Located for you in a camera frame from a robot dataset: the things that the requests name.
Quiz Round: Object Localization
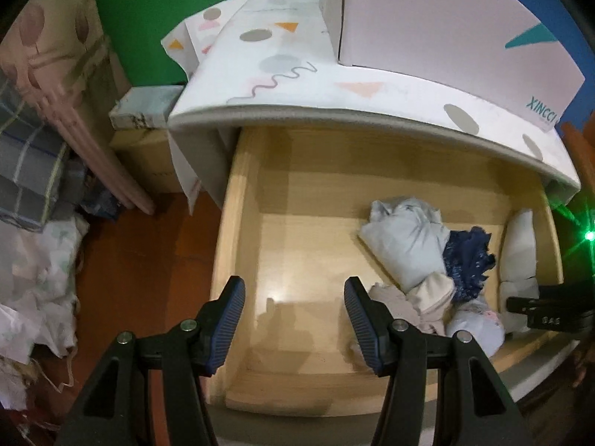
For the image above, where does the patterned white cover sheet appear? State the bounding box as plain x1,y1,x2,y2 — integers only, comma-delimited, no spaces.
160,0,268,217

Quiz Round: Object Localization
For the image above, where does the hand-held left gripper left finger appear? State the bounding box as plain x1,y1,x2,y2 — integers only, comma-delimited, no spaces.
56,275,246,446

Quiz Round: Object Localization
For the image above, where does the white cardboard box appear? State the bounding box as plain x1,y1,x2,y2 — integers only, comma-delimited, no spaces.
320,0,585,133

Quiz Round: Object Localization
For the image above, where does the white patterned nightstand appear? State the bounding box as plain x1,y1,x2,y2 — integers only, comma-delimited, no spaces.
167,0,582,205

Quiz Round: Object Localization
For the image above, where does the grey plaid cloth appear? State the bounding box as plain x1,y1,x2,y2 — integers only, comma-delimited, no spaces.
0,74,89,233

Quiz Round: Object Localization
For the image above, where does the blue foam mat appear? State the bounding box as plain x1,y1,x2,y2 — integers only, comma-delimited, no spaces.
530,0,595,117

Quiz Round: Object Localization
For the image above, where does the pink floral blanket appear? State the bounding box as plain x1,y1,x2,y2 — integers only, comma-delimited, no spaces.
0,0,156,217

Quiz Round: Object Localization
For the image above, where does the white floral cloth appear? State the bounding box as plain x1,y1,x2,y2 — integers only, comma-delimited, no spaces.
0,218,91,410

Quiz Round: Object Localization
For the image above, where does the white printed underwear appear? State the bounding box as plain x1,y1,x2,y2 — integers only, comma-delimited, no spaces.
446,295,506,354

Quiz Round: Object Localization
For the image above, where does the small teal box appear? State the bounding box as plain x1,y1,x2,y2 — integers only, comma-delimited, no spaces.
109,85,184,130

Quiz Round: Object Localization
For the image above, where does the cream underwear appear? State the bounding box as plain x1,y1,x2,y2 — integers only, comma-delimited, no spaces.
406,273,456,323

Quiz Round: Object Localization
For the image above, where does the pinkish beige underwear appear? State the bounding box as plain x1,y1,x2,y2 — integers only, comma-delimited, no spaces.
348,283,421,358

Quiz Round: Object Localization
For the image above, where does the white padded underwear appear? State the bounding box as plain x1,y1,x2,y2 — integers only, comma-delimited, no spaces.
498,209,541,333

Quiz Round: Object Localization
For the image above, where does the light blue underwear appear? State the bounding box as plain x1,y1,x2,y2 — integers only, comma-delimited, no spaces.
358,197,451,291

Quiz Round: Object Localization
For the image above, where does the wooden drawer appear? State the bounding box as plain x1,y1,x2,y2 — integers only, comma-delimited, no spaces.
205,125,582,446

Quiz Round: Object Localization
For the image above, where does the green foam mat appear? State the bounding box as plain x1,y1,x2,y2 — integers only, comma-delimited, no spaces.
88,0,326,89

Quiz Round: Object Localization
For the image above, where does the brown cardboard box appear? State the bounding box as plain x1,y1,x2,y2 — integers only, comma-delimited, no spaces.
110,127,187,193

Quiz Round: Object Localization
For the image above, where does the navy lace underwear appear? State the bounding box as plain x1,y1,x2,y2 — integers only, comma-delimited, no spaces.
441,226,497,303

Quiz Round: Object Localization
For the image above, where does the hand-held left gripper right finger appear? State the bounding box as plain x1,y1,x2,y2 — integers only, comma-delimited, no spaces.
344,276,533,446

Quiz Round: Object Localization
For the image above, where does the brown wooden chair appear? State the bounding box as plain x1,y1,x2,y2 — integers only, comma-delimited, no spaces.
560,116,595,205

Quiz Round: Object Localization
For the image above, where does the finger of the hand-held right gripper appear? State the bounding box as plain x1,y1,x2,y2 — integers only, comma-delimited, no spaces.
506,282,595,332

